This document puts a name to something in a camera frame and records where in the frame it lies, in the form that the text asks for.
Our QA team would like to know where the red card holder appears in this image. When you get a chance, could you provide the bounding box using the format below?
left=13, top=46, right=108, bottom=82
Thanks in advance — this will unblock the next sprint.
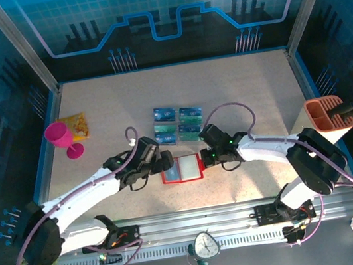
left=159, top=151, right=205, bottom=186

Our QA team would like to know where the blue credit card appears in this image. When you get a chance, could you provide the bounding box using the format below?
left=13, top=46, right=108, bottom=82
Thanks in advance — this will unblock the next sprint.
left=177, top=122, right=202, bottom=136

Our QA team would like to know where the blue wipes packet top left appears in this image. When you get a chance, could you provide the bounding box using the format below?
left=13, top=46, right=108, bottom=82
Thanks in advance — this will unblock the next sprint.
left=151, top=105, right=177, bottom=124

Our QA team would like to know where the yellow snack packet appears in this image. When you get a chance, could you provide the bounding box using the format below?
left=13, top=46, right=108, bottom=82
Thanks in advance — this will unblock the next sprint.
left=55, top=111, right=92, bottom=145

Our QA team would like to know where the pink plastic goblet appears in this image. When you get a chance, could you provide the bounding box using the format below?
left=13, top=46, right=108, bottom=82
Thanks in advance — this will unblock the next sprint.
left=43, top=118, right=86, bottom=163

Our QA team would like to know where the white triangular alarm clock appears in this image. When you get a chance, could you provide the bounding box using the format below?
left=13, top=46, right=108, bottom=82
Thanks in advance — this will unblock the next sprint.
left=184, top=228, right=224, bottom=265

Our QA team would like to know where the white and orange knife block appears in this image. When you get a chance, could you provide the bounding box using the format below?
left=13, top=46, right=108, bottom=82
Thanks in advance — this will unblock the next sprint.
left=287, top=92, right=353, bottom=152

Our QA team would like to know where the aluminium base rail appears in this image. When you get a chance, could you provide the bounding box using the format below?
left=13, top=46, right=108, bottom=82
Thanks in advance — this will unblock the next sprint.
left=114, top=182, right=353, bottom=254

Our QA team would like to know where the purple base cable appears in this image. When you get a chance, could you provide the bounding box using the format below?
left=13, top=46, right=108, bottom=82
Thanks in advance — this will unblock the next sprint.
left=281, top=191, right=331, bottom=249
left=94, top=234, right=150, bottom=265

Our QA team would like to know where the slotted silver cable duct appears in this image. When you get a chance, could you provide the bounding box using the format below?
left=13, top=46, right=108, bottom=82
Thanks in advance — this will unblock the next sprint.
left=59, top=228, right=288, bottom=265

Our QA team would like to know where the black knife handle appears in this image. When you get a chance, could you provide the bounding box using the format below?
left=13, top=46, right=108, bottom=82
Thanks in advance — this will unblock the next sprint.
left=326, top=98, right=353, bottom=126

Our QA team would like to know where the aluminium frame post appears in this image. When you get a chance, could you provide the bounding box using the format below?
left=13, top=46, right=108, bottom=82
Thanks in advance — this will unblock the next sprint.
left=277, top=0, right=353, bottom=57
left=0, top=0, right=62, bottom=102

